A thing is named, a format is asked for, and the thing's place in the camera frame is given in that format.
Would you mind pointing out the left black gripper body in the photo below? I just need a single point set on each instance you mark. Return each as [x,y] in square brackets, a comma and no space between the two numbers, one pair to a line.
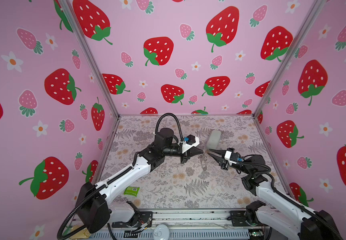
[174,150]

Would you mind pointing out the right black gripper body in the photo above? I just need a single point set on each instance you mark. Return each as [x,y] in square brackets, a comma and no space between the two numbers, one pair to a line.
[243,166]

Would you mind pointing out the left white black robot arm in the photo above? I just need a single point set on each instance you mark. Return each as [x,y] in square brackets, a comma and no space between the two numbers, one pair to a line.
[92,210]

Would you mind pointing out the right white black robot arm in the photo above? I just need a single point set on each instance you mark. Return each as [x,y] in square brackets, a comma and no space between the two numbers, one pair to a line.
[275,209]

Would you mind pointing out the pale green glasses case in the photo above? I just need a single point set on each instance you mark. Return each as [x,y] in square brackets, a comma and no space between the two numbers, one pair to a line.
[214,139]

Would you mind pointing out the green snack packet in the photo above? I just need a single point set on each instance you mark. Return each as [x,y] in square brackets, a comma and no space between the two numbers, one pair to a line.
[132,191]

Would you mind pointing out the white round device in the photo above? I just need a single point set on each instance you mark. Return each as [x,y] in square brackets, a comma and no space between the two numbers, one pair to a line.
[161,232]

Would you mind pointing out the gold tin can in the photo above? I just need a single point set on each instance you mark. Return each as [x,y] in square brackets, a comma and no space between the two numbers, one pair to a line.
[81,235]

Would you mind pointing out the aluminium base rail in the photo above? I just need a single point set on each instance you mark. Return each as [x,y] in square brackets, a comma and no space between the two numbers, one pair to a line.
[187,224]

